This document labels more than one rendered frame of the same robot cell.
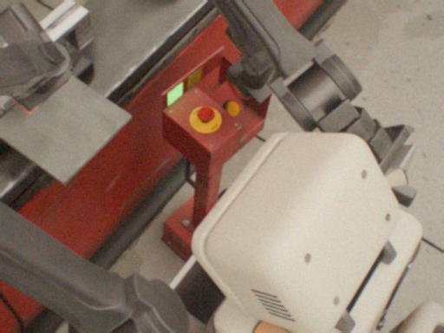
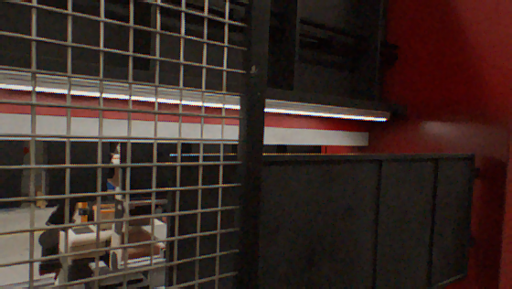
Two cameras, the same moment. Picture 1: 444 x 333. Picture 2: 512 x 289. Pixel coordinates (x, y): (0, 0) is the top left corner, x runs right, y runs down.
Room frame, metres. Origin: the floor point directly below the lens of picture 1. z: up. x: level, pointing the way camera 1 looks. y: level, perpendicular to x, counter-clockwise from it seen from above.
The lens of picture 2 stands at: (1.75, 1.14, 1.39)
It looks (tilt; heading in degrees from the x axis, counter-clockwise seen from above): 3 degrees down; 204
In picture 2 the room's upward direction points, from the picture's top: 2 degrees clockwise
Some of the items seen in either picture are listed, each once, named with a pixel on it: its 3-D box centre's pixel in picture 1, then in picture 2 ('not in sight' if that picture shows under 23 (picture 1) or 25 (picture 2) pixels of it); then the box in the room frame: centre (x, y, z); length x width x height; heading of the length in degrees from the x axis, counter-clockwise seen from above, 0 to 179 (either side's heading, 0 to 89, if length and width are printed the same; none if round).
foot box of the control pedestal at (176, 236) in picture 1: (208, 237); not in sight; (0.83, 0.01, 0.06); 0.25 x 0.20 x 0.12; 54
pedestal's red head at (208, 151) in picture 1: (215, 112); not in sight; (0.84, 0.03, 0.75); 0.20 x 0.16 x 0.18; 144
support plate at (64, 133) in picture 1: (44, 111); (177, 232); (0.62, 0.33, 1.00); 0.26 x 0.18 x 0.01; 61
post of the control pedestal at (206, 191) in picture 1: (207, 184); not in sight; (0.84, 0.03, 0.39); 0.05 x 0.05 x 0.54; 54
